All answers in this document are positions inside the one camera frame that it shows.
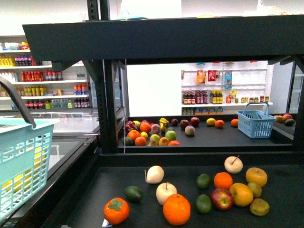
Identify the orange persimmon green calyx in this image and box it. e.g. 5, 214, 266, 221
103, 197, 130, 225

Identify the brown kiwi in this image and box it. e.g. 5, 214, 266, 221
250, 198, 270, 217
247, 182, 262, 198

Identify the yellow lemon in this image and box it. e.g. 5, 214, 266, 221
26, 145, 48, 168
1, 174, 24, 193

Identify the white sauce bottle shelf unit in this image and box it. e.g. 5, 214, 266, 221
181, 61, 271, 115

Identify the green lime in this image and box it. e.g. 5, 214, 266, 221
196, 194, 212, 215
196, 173, 211, 190

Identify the brown kiwi lower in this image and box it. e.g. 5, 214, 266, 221
250, 198, 270, 217

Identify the light blue shopping basket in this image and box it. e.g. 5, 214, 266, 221
0, 77, 59, 221

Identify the brown kiwi upper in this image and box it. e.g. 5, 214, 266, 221
247, 182, 262, 198

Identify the yellow orange apple centre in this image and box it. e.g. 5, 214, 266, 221
229, 183, 254, 207

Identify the black front shelf tray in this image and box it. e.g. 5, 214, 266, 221
40, 152, 304, 228

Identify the white pear upper left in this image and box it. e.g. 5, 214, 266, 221
144, 165, 164, 184

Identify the black shelf tray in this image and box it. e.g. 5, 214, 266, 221
118, 117, 293, 153
40, 152, 304, 228

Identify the black far shelf tray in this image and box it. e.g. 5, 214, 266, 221
118, 117, 293, 153

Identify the white drinks shelf unit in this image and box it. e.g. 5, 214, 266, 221
0, 35, 92, 110

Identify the blue basket on far shelf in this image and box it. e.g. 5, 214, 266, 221
237, 102, 276, 139

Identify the dark green avocado left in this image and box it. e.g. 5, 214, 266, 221
124, 186, 143, 203

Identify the glass top freezer chest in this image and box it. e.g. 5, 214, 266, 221
0, 108, 102, 186

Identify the large orange front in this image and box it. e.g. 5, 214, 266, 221
163, 193, 191, 226

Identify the green lime upper middle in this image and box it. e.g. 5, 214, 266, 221
196, 173, 211, 190

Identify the green lime lower middle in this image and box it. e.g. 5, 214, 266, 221
196, 194, 212, 215

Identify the yellow orange apple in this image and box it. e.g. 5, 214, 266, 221
229, 183, 254, 207
246, 167, 268, 187

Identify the white pear lower left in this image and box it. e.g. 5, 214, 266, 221
156, 182, 177, 206

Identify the small orange centre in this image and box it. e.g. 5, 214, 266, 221
213, 172, 233, 190

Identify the pile of fruit far shelf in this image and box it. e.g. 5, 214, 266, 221
120, 117, 181, 146

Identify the yellow orange apple right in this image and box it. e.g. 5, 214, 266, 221
246, 167, 268, 187

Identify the red apple centre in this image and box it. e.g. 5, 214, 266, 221
210, 188, 234, 210

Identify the white pear with stem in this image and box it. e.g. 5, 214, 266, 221
224, 155, 243, 174

